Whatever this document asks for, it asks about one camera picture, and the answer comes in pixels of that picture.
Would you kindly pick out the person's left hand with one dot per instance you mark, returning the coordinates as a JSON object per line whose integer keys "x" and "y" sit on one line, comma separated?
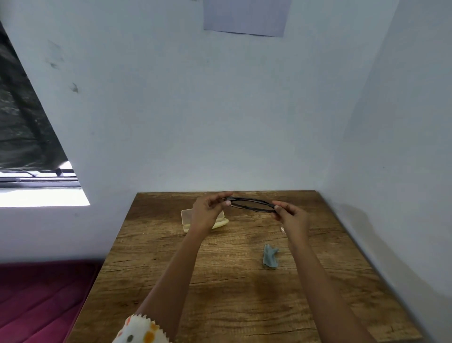
{"x": 204, "y": 212}

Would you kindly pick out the person's right hand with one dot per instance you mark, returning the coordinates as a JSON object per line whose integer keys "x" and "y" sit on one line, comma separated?
{"x": 296, "y": 219}

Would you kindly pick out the person's right thumb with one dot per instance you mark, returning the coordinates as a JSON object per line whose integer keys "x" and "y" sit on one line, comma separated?
{"x": 279, "y": 211}

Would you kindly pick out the person's left thumb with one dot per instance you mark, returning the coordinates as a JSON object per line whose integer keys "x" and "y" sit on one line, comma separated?
{"x": 223, "y": 203}

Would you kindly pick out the black eyeglasses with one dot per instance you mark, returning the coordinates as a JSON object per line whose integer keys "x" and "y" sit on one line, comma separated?
{"x": 251, "y": 205}

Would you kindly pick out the person's left forearm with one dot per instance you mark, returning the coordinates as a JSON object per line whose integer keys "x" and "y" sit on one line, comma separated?
{"x": 169, "y": 279}

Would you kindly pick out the person's right forearm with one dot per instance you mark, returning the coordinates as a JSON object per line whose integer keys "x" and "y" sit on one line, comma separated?
{"x": 326, "y": 296}

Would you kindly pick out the clear plastic glasses case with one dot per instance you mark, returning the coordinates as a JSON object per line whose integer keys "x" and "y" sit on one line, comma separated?
{"x": 208, "y": 221}

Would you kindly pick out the grey cleaning cloth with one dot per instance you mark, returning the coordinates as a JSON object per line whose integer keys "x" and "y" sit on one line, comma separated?
{"x": 270, "y": 257}

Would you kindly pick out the white patterned sleeve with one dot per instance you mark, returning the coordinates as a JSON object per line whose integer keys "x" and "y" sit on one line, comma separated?
{"x": 139, "y": 331}

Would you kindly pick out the pale paper sheet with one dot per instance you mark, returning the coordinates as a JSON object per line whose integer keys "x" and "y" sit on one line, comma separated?
{"x": 247, "y": 16}

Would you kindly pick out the maroon mattress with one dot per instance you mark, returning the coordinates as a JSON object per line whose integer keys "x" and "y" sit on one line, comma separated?
{"x": 40, "y": 300}

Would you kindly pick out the window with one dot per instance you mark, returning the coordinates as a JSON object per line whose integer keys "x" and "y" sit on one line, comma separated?
{"x": 26, "y": 137}

